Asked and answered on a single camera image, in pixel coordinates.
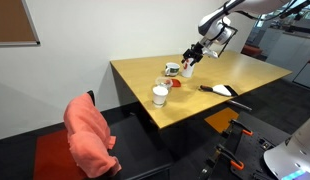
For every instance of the white green ceramic mug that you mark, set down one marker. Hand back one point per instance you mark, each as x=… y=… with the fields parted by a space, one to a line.
x=172 y=69

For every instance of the brown cork board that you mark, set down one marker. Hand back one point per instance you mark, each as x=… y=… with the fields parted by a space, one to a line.
x=13 y=20

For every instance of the black chair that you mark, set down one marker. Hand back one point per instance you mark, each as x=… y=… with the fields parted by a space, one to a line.
x=135 y=143

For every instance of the salmon pink towel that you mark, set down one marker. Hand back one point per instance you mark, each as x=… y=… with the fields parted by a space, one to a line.
x=88 y=133

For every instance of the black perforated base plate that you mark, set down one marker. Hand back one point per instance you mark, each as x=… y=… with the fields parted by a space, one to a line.
x=251 y=150

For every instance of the red upholstered bench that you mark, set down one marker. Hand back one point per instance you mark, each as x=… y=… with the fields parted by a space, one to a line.
x=251 y=51

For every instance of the black orange clamp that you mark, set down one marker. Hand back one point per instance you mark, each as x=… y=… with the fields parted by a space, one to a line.
x=236 y=164
x=246 y=132

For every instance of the white paper cup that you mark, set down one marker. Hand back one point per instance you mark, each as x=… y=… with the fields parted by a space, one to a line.
x=160 y=96

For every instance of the grey metal bar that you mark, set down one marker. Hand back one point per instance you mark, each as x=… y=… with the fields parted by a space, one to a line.
x=239 y=106

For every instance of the black slanted pole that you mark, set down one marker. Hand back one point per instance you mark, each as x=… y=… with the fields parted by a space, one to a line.
x=295 y=10

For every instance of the white black hand brush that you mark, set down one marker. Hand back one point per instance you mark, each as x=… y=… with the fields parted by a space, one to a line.
x=221 y=90

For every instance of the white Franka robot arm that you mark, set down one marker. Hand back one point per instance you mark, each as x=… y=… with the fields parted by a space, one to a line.
x=215 y=26

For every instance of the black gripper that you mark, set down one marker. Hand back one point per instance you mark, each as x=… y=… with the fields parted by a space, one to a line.
x=197 y=49

